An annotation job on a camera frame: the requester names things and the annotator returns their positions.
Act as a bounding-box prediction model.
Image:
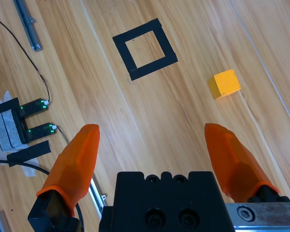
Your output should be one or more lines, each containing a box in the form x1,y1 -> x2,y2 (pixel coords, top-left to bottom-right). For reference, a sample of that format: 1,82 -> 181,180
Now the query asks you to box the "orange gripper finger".
28,124 -> 101,232
204,123 -> 290,203

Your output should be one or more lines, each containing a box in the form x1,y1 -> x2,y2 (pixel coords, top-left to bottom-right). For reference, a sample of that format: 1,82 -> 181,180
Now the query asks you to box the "black dongle with green lights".
19,98 -> 50,116
24,122 -> 58,142

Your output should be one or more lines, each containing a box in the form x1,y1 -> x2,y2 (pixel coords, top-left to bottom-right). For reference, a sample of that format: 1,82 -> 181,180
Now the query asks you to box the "taped sensor with green LEDs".
0,90 -> 41,178

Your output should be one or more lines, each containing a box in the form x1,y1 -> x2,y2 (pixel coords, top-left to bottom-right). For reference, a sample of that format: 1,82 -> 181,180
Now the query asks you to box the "thin black wire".
55,125 -> 71,145
0,14 -> 51,103

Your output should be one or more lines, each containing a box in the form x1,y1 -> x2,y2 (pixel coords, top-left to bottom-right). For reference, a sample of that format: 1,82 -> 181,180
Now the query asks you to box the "black tape square outline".
112,18 -> 179,82

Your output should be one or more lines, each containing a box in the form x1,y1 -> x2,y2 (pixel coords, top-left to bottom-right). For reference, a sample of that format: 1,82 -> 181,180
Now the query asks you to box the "yellow cube block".
207,69 -> 242,100

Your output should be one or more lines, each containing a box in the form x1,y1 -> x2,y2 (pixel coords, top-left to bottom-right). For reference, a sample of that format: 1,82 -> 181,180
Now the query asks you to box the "thick black cable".
0,159 -> 85,232

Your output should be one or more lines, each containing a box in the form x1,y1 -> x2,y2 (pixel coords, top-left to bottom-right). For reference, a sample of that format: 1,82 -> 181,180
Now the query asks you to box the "grey wrapped black usb hub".
0,108 -> 29,152

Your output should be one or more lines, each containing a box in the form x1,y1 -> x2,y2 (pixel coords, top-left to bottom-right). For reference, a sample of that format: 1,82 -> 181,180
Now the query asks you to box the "black tape strip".
6,140 -> 52,168
0,97 -> 20,116

